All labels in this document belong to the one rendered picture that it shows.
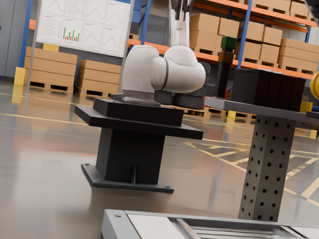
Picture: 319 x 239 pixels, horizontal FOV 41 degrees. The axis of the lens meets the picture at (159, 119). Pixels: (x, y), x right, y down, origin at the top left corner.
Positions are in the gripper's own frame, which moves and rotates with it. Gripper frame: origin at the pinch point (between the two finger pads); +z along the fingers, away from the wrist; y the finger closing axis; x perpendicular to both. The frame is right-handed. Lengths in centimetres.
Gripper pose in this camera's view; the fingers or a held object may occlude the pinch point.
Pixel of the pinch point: (179, 20)
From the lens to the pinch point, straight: 172.2
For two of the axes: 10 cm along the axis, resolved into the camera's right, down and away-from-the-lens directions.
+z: -1.2, 9.9, 0.6
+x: 3.7, 1.0, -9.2
